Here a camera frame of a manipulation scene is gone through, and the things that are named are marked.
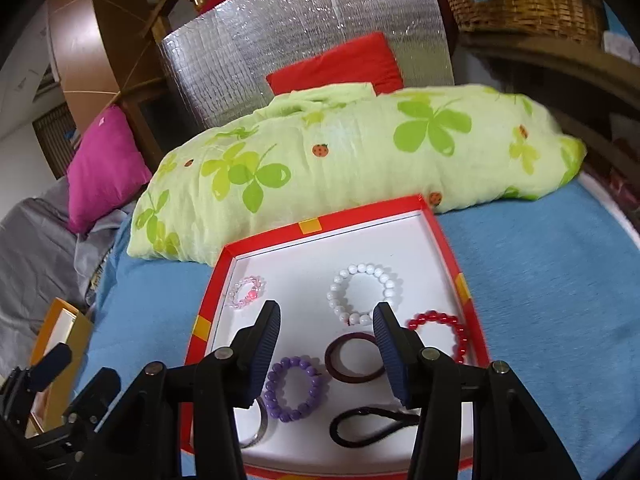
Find black hair tie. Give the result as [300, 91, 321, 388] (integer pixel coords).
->
[329, 406, 422, 447]

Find red cushion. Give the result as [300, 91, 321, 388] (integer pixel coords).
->
[265, 31, 405, 97]

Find dark red bangle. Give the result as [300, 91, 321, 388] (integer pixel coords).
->
[324, 331, 388, 386]

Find grey cloth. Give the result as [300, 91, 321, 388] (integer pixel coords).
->
[0, 177, 138, 356]

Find blue blanket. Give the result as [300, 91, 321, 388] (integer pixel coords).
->
[85, 175, 640, 480]

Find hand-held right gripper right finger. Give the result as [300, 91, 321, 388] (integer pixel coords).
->
[372, 302, 583, 480]

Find white bead bracelet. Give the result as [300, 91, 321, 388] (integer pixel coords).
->
[327, 262, 402, 326]

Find magenta pillow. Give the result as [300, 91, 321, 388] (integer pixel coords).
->
[66, 105, 153, 235]

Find clear pink bead bracelet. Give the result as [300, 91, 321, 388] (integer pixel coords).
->
[226, 275, 266, 310]

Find purple bead bracelet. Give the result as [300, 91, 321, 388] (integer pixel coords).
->
[265, 355, 325, 423]

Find silver metal bangle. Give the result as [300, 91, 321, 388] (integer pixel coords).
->
[239, 397, 271, 450]

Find red cardboard box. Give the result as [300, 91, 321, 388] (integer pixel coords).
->
[184, 194, 493, 477]

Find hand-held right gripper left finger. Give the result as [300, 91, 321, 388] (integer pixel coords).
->
[90, 300, 282, 480]

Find wooden shelf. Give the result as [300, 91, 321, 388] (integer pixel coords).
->
[457, 30, 640, 231]

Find green clover print pillow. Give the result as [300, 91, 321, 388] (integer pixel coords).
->
[126, 82, 587, 267]

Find wooden headboard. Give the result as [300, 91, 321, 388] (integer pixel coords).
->
[47, 0, 211, 161]

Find silver foil insulation sheet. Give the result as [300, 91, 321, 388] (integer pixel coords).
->
[159, 0, 456, 133]

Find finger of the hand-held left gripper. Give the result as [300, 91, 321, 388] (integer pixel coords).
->
[27, 342, 73, 393]
[65, 367, 122, 428]

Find red bead bracelet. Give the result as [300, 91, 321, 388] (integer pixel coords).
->
[406, 311, 471, 366]

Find orange cardboard box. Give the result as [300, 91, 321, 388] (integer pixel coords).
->
[27, 297, 95, 436]

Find wicker basket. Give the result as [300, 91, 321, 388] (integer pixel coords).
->
[430, 0, 608, 48]

